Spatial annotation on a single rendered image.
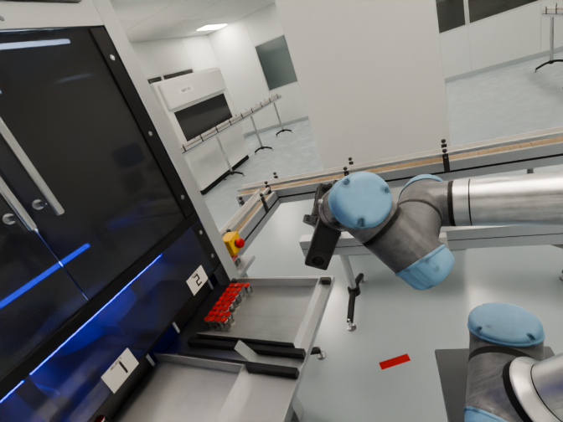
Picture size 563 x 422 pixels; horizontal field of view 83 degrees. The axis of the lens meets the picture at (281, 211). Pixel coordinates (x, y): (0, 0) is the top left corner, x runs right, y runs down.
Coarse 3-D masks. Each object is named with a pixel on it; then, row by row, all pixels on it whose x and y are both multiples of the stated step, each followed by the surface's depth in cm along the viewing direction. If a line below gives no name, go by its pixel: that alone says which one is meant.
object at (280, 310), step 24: (264, 288) 114; (288, 288) 110; (312, 288) 105; (240, 312) 106; (264, 312) 103; (288, 312) 99; (216, 336) 96; (240, 336) 97; (264, 336) 94; (288, 336) 90
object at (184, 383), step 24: (168, 360) 96; (192, 360) 91; (144, 384) 92; (168, 384) 89; (192, 384) 86; (216, 384) 84; (240, 384) 80; (144, 408) 85; (168, 408) 82; (192, 408) 80; (216, 408) 78
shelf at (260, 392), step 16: (224, 288) 123; (208, 304) 117; (320, 304) 98; (192, 320) 112; (320, 320) 94; (192, 336) 104; (304, 336) 89; (176, 352) 100; (192, 352) 98; (208, 352) 96; (224, 352) 93; (304, 368) 81; (256, 384) 80; (272, 384) 78; (288, 384) 77; (240, 400) 77; (256, 400) 76; (272, 400) 75; (288, 400) 73; (240, 416) 74; (256, 416) 72; (272, 416) 71; (288, 416) 72
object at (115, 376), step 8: (128, 352) 82; (120, 360) 80; (128, 360) 82; (136, 360) 84; (112, 368) 78; (120, 368) 80; (128, 368) 82; (104, 376) 76; (112, 376) 78; (120, 376) 80; (112, 384) 78; (120, 384) 79
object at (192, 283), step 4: (200, 268) 109; (196, 272) 107; (200, 272) 108; (204, 272) 110; (192, 276) 105; (196, 276) 107; (200, 276) 108; (204, 276) 110; (188, 280) 103; (192, 280) 105; (200, 280) 108; (204, 280) 110; (188, 284) 103; (192, 284) 104; (196, 284) 106; (200, 284) 108; (192, 288) 104; (196, 288) 106; (196, 292) 106
